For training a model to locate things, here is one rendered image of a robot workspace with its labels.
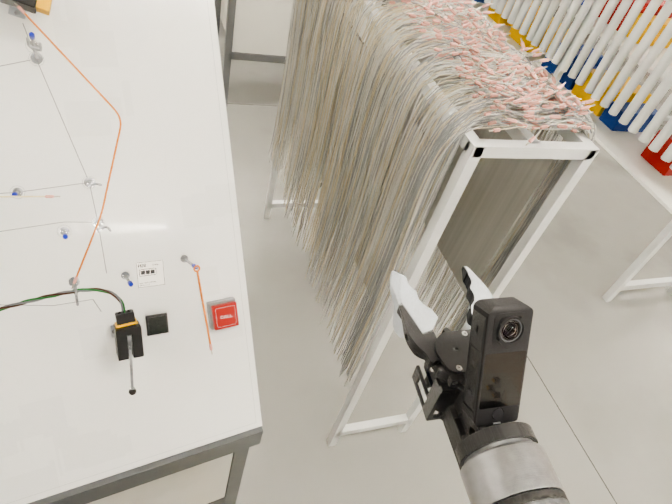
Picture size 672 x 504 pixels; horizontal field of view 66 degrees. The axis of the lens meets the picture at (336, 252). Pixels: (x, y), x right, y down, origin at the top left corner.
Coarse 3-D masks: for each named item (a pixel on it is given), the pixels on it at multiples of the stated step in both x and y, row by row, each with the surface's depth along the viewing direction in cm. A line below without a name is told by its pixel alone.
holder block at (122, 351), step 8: (120, 328) 90; (128, 328) 90; (136, 328) 91; (120, 336) 90; (136, 336) 91; (120, 344) 90; (136, 344) 91; (120, 352) 90; (128, 352) 92; (136, 352) 91; (120, 360) 90
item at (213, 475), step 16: (208, 464) 126; (224, 464) 130; (160, 480) 120; (176, 480) 124; (192, 480) 129; (208, 480) 133; (224, 480) 138; (112, 496) 115; (128, 496) 119; (144, 496) 123; (160, 496) 127; (176, 496) 132; (192, 496) 136; (208, 496) 141
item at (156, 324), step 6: (150, 318) 99; (156, 318) 100; (162, 318) 100; (150, 324) 100; (156, 324) 100; (162, 324) 101; (150, 330) 100; (156, 330) 100; (162, 330) 101; (168, 330) 102
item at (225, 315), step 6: (216, 306) 103; (222, 306) 103; (228, 306) 104; (234, 306) 104; (216, 312) 103; (222, 312) 103; (228, 312) 104; (234, 312) 105; (216, 318) 103; (222, 318) 104; (228, 318) 104; (234, 318) 105; (216, 324) 103; (222, 324) 104; (228, 324) 104; (234, 324) 105
